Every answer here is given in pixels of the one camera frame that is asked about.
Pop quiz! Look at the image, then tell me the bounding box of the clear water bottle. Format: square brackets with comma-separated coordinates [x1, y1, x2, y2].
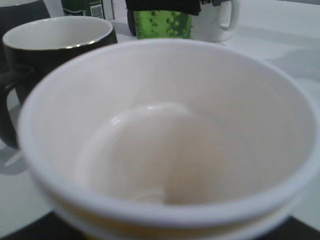
[61, 0, 105, 19]

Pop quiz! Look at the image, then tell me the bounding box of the front black ceramic mug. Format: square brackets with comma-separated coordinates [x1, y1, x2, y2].
[0, 15, 118, 149]

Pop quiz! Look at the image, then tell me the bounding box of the black ceramic mug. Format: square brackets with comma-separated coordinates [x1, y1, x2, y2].
[0, 15, 118, 149]
[0, 0, 50, 46]

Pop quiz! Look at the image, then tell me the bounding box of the green plastic soda bottle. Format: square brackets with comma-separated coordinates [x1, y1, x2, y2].
[133, 10, 192, 40]

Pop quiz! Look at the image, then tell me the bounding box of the rear black ceramic mug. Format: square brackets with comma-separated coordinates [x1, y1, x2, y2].
[0, 0, 50, 46]

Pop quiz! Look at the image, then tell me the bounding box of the white ceramic mug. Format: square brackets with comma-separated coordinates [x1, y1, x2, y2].
[191, 0, 241, 43]

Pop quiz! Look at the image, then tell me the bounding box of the yellow paper cup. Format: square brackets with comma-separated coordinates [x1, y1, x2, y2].
[18, 38, 320, 240]

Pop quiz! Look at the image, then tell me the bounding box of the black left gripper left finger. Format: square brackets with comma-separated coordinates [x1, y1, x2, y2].
[0, 212, 86, 240]

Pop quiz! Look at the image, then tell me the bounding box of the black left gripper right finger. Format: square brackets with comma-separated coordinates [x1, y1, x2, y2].
[268, 217, 320, 240]

